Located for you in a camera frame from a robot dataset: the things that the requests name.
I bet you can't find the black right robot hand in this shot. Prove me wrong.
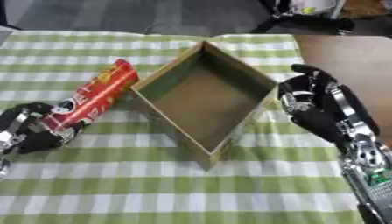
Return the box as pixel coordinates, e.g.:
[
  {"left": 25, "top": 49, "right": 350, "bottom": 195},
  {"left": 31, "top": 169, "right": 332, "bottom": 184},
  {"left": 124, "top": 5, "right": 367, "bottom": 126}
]
[{"left": 276, "top": 63, "right": 382, "bottom": 153}]

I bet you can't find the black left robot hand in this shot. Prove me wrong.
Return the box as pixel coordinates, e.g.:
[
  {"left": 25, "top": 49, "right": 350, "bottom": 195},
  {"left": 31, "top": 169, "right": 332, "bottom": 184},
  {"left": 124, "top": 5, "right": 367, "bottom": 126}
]
[{"left": 0, "top": 101, "right": 88, "bottom": 155}]

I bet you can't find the red cylindrical canister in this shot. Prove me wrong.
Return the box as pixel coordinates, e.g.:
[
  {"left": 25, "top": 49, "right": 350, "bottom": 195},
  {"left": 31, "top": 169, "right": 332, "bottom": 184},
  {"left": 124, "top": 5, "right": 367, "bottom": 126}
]
[{"left": 41, "top": 59, "right": 141, "bottom": 131}]

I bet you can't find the open tan cardboard box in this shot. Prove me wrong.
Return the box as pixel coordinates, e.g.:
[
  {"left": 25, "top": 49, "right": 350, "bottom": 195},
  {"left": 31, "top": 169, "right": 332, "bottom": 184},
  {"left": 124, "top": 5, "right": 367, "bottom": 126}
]
[{"left": 129, "top": 40, "right": 279, "bottom": 171}]

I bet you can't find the black tripod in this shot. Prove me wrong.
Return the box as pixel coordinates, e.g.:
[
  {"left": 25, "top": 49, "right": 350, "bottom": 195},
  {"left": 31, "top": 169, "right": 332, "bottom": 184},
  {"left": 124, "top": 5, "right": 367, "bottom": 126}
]
[{"left": 249, "top": 0, "right": 357, "bottom": 37}]

